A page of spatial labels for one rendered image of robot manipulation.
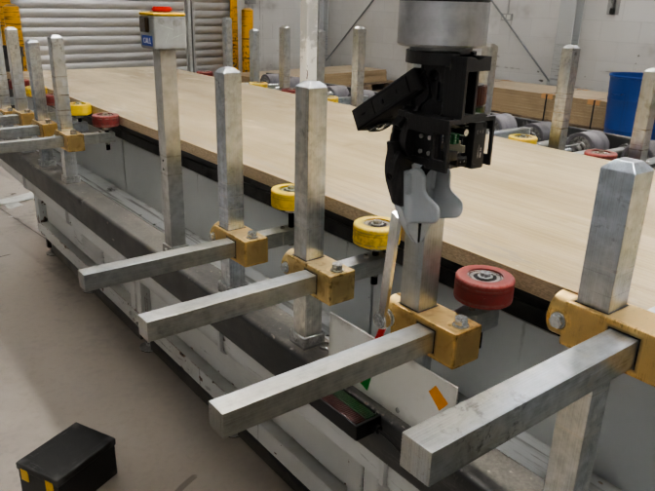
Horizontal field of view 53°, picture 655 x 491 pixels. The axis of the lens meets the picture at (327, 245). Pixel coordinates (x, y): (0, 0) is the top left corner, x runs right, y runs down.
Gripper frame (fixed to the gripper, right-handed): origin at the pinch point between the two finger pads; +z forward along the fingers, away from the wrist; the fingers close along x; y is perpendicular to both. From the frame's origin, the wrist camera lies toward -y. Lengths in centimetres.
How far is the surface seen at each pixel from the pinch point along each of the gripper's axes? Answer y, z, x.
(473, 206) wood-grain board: -25, 11, 42
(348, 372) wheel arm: 0.1, 15.6, -8.9
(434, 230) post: -3.6, 2.6, 7.7
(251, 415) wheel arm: 0.0, 16.2, -21.9
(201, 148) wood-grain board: -96, 11, 23
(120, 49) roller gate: -825, 40, 285
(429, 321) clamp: -1.0, 13.7, 5.3
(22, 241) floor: -309, 100, 24
